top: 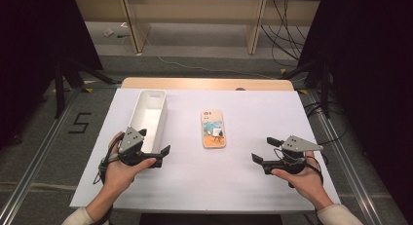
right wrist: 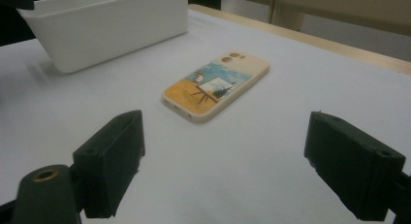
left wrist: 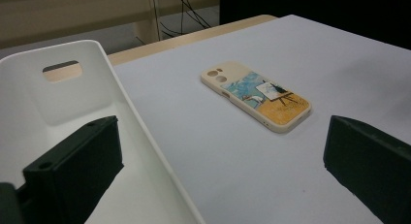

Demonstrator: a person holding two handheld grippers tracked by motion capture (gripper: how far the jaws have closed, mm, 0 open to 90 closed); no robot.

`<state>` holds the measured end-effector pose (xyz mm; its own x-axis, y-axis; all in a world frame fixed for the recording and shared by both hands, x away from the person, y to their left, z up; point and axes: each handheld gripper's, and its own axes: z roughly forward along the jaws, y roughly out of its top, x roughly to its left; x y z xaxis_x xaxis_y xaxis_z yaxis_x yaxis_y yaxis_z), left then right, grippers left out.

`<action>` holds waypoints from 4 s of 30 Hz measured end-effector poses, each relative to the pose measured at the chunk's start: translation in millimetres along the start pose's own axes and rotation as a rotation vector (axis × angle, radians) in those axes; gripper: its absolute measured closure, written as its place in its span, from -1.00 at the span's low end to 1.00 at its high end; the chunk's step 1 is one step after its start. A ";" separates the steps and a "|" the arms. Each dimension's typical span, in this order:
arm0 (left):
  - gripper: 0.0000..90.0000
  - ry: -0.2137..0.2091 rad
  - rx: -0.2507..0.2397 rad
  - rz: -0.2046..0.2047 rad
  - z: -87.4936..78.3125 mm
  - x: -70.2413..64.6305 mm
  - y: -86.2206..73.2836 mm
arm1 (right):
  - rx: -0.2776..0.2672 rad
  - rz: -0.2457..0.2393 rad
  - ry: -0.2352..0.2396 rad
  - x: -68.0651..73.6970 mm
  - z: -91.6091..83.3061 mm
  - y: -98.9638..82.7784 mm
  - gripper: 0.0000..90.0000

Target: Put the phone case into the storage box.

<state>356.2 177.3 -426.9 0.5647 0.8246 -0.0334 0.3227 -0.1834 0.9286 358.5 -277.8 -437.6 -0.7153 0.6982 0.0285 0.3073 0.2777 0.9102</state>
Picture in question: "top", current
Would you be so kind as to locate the small black floor item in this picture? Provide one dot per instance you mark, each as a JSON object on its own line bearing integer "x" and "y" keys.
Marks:
{"x": 122, "y": 36}

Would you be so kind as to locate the black curtain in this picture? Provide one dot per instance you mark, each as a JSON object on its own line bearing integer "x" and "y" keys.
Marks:
{"x": 29, "y": 56}
{"x": 373, "y": 72}

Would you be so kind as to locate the black metal stand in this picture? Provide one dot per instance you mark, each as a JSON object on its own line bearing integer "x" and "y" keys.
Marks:
{"x": 59, "y": 88}
{"x": 325, "y": 88}

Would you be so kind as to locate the yellow floor tape marker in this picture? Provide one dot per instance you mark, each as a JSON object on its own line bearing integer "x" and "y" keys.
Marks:
{"x": 88, "y": 90}
{"x": 303, "y": 91}

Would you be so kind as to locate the aluminium floor rail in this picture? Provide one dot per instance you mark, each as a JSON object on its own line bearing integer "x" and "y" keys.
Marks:
{"x": 35, "y": 160}
{"x": 347, "y": 160}

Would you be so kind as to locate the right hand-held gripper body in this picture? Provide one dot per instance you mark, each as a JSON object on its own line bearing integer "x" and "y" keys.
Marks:
{"x": 297, "y": 143}

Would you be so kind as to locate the white plastic box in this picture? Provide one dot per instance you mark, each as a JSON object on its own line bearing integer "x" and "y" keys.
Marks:
{"x": 149, "y": 116}

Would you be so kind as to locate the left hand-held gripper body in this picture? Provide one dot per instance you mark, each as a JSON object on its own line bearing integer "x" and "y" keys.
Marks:
{"x": 131, "y": 141}

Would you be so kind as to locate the wooden table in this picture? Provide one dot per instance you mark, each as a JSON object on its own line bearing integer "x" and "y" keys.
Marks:
{"x": 195, "y": 83}

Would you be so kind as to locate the white table cover sheet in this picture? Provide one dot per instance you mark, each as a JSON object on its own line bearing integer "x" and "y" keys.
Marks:
{"x": 207, "y": 179}

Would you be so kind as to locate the person's right hand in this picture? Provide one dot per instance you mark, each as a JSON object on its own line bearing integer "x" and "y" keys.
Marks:
{"x": 307, "y": 182}

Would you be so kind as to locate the beige wooden desk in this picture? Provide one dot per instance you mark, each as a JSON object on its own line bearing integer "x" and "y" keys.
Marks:
{"x": 195, "y": 10}

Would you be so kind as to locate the person's left hand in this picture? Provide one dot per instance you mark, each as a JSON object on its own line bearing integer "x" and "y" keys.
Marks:
{"x": 118, "y": 174}

